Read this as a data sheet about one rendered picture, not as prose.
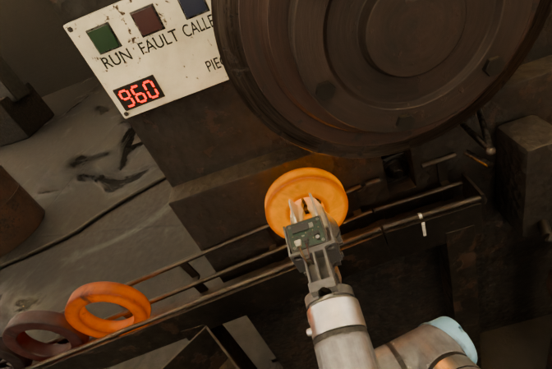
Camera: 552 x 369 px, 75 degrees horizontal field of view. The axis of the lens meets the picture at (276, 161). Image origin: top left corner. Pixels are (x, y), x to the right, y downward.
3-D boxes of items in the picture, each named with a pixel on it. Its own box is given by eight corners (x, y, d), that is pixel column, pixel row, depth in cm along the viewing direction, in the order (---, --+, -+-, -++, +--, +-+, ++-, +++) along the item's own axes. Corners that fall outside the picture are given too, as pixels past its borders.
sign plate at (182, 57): (127, 114, 69) (66, 23, 60) (253, 66, 66) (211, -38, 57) (124, 120, 67) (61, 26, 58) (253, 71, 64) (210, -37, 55)
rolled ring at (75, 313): (55, 329, 84) (62, 316, 86) (135, 347, 89) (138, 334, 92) (73, 283, 75) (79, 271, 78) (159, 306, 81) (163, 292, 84)
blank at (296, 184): (249, 188, 66) (249, 199, 63) (326, 152, 63) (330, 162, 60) (286, 242, 74) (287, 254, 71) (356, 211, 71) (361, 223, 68)
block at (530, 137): (491, 207, 85) (491, 122, 72) (526, 196, 84) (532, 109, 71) (522, 240, 76) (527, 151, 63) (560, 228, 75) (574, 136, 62)
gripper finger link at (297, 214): (293, 177, 63) (305, 221, 57) (302, 195, 67) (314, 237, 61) (277, 182, 63) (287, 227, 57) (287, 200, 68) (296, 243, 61)
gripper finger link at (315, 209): (310, 171, 62) (324, 214, 56) (318, 189, 67) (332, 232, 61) (293, 177, 63) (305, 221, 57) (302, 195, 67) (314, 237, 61)
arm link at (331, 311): (370, 334, 51) (315, 349, 52) (359, 302, 54) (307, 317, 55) (363, 320, 45) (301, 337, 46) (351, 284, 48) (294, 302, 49)
